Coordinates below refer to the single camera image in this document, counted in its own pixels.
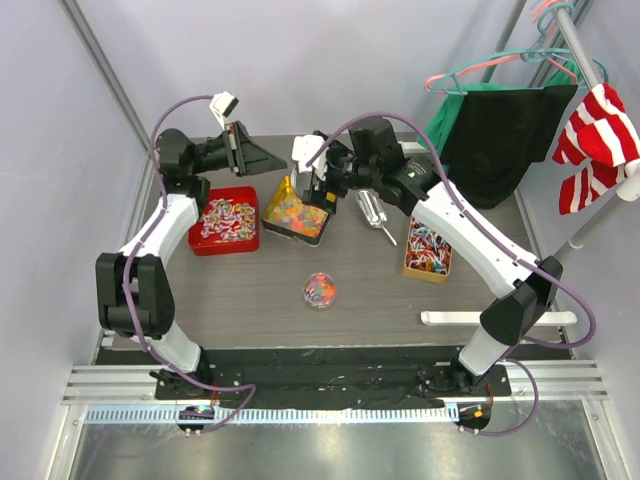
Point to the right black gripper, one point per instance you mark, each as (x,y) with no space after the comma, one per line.
(317,194)

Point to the small gold lollipop tin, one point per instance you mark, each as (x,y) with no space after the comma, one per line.
(427,256)

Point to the aluminium frame rail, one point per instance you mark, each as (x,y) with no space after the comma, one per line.
(114,395)

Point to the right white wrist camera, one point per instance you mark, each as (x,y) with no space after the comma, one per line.
(308,157)

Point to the black hanging cloth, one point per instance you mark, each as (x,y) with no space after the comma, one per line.
(497,135)

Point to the green hanging garment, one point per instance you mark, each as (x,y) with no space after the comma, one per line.
(441,125)

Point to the pink clothes hanger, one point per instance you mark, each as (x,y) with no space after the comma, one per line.
(541,13)

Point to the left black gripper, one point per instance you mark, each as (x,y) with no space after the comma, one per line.
(245,157)

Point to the red candy tin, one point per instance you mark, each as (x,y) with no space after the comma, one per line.
(229,223)

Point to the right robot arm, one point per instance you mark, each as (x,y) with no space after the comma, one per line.
(405,175)

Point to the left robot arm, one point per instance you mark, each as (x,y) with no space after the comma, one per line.
(134,297)

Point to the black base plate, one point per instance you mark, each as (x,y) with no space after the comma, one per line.
(331,378)

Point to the gold gummy tin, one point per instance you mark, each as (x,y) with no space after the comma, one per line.
(287,216)

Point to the clear round jar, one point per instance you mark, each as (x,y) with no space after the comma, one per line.
(319,291)

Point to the white round lid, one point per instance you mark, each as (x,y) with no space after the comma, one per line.
(301,179)

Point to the white clothes rack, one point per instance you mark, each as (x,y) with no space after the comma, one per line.
(625,192)

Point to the teal clothes hanger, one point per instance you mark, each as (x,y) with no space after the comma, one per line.
(532,55)

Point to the silver metal scoop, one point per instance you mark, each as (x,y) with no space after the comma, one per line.
(374,213)

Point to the red white striped sock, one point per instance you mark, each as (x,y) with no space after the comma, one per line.
(600,137)

